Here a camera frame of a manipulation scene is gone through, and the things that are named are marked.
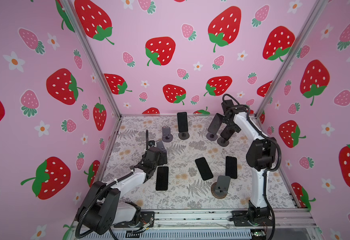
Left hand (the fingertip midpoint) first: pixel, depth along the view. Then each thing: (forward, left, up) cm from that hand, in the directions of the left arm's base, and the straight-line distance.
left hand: (158, 154), depth 91 cm
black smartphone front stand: (-6, -28, -8) cm, 30 cm away
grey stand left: (+15, -4, -3) cm, 16 cm away
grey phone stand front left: (+6, 0, +1) cm, 6 cm away
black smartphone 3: (+14, -44, +4) cm, 46 cm away
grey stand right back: (+19, -36, -6) cm, 41 cm away
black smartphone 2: (+22, -38, +4) cm, 44 cm away
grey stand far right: (+14, -43, -6) cm, 46 cm away
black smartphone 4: (-5, -46, -7) cm, 47 cm away
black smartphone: (+22, -15, +5) cm, 27 cm away
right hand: (+19, -47, +7) cm, 52 cm away
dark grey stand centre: (+20, -16, -7) cm, 26 cm away
